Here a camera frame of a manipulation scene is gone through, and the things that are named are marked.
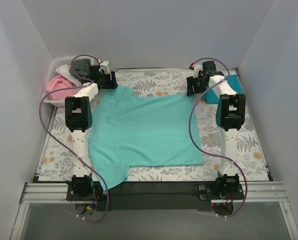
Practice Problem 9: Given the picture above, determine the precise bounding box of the dark grey t shirt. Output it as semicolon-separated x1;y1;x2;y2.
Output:
69;58;91;82

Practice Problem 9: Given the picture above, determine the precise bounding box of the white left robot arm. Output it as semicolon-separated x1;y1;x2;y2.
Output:
65;61;118;200

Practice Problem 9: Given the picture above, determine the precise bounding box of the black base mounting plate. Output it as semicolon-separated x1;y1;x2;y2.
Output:
66;181;245;212

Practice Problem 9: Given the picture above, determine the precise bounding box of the white plastic laundry basket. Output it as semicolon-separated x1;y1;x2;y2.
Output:
44;56;73;108

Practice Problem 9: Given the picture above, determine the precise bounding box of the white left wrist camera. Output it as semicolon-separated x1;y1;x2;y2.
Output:
97;59;110;75

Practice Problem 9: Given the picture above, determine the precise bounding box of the mint green t shirt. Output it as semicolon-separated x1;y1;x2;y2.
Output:
88;85;204;189

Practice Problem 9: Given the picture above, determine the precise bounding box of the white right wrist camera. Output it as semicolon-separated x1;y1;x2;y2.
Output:
189;62;203;78

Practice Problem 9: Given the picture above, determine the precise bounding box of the pink t shirt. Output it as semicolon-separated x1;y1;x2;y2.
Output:
44;75;79;101

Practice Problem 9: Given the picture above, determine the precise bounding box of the white t shirt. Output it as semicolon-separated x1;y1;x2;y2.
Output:
55;64;82;87

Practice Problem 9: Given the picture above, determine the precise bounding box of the aluminium frame rail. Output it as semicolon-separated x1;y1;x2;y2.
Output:
19;182;74;205

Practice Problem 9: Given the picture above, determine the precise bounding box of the folded teal t shirt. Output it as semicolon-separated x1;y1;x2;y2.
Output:
203;75;244;105

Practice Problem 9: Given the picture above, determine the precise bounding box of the floral patterned table mat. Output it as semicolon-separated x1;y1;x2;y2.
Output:
36;70;269;182

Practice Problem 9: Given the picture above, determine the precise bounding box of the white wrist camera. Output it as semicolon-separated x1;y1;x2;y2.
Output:
97;59;110;75
189;62;203;78

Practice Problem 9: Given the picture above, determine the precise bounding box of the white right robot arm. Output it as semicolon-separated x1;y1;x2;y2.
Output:
187;58;246;195

